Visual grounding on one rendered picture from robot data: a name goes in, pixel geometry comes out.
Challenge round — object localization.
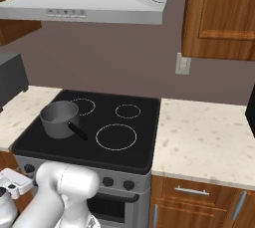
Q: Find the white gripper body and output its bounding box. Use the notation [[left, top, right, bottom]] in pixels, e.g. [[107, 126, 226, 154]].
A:
[[0, 167, 35, 196]]

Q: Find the black stove knob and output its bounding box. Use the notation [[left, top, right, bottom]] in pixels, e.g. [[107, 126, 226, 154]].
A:
[[102, 175, 116, 188], [23, 163, 36, 175], [122, 179, 135, 192]]

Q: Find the stove with black hob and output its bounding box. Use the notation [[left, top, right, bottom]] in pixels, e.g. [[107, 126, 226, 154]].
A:
[[11, 89, 162, 228]]

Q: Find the oven door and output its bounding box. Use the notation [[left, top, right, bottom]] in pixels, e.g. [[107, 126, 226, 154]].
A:
[[87, 191, 147, 228]]

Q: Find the dark grey appliance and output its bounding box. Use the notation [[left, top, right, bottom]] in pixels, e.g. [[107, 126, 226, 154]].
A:
[[0, 52, 30, 114]]

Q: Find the wooden base cupboard door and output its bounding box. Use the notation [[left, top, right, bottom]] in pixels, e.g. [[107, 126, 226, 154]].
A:
[[222, 188, 255, 228], [149, 197, 234, 228]]

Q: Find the wooden drawer front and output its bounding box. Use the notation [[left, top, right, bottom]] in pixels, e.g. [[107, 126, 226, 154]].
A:
[[160, 176, 239, 208]]

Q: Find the black appliance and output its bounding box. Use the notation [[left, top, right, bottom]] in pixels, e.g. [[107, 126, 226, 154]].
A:
[[244, 84, 255, 129]]

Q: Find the grey pot with black handle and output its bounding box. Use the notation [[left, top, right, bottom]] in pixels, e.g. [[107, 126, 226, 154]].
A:
[[39, 100, 90, 141]]

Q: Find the black oven door handle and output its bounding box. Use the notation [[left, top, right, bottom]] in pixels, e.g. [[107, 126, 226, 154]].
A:
[[94, 191, 140, 204]]

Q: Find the silver cupboard door handle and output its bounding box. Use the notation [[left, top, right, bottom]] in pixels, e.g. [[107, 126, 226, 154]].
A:
[[230, 190, 249, 222], [151, 203, 159, 228]]

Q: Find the wooden wall cupboard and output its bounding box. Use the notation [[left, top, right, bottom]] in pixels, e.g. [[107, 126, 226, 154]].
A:
[[0, 0, 43, 48]]

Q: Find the silver drawer handle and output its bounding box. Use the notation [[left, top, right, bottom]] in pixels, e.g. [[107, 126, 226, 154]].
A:
[[173, 185, 211, 197]]

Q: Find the white wall socket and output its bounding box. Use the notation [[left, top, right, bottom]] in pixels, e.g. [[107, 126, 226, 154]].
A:
[[174, 52, 193, 76]]

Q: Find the wooden wall cupboard door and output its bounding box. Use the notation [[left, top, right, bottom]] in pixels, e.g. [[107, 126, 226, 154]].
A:
[[180, 0, 255, 63]]

